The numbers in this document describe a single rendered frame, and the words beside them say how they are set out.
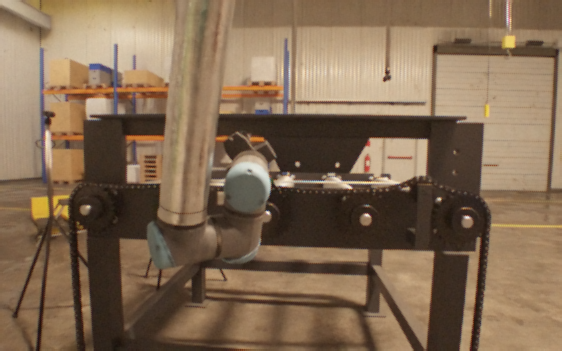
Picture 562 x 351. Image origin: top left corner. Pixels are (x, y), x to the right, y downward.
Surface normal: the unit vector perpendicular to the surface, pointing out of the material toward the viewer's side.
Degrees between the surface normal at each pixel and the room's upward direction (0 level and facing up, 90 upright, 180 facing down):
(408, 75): 90
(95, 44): 90
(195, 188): 107
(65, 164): 90
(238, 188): 97
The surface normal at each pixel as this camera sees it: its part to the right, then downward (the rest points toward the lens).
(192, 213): 0.60, 0.35
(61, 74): -0.07, 0.07
